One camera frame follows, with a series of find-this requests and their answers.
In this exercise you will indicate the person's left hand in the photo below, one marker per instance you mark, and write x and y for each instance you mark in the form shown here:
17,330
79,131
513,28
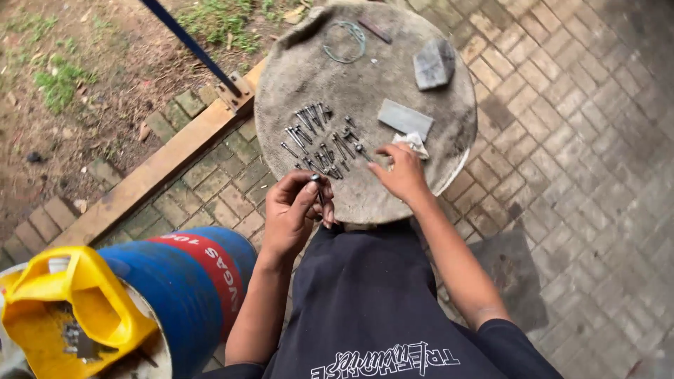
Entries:
287,216

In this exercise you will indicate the person's right hand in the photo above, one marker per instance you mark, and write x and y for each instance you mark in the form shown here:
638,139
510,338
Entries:
406,173

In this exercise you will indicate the single dark metal bolt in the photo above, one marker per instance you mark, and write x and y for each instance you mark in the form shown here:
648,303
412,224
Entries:
319,192

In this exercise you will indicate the white crumpled cloth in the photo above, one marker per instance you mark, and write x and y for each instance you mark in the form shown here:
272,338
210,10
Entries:
413,142

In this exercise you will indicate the grey flat sandpaper sheet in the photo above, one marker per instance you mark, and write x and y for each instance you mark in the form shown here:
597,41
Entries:
404,118

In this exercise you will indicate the group of metal bolts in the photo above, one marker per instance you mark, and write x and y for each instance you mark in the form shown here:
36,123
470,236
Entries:
321,139

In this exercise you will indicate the grey stone block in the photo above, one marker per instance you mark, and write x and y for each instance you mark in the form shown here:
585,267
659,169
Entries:
434,63

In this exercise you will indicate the round stool with grey cover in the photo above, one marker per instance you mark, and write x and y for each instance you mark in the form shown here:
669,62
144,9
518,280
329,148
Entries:
337,79

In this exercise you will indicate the black printed t-shirt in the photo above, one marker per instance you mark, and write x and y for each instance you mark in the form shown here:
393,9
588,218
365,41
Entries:
368,305

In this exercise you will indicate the blue drum with red band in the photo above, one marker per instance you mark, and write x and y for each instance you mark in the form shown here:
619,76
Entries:
179,295

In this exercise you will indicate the long wooden beam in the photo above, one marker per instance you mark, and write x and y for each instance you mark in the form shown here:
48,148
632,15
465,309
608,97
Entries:
158,168

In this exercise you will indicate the rusty flat metal bar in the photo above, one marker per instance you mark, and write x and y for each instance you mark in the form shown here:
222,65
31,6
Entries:
375,30

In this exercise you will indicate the dark blue metal pole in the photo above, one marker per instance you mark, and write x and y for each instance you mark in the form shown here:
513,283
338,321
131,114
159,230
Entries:
192,45

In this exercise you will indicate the yellow cut plastic container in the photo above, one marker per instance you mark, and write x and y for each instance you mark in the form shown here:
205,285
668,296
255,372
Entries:
89,295

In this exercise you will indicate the grey metal parts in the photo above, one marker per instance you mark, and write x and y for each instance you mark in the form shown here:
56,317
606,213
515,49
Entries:
79,339

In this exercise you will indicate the metal pole base bracket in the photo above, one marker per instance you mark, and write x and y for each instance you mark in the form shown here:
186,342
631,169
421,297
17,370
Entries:
237,94

